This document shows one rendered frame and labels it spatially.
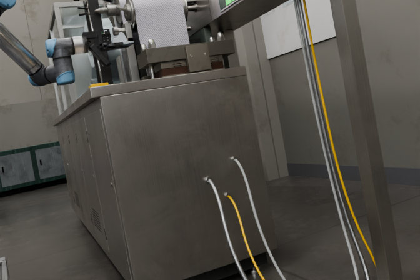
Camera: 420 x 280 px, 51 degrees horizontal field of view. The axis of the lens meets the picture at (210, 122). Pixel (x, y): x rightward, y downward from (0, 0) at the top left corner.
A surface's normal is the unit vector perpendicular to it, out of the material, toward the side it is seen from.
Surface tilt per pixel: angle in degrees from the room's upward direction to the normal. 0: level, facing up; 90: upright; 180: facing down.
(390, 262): 90
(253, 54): 90
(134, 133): 90
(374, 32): 90
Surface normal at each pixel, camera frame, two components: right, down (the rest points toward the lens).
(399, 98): -0.88, 0.17
